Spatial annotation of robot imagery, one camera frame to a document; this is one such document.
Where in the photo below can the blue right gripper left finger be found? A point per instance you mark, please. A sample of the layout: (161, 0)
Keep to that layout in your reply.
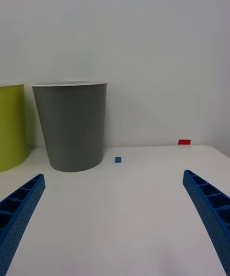
(19, 211)

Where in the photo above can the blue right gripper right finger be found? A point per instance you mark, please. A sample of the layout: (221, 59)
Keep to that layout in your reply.
(210, 206)

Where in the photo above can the yellow-green plastic waste bin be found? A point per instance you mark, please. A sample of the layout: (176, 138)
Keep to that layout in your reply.
(10, 126)

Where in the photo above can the grey plastic waste bin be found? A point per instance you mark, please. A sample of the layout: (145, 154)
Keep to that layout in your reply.
(73, 125)

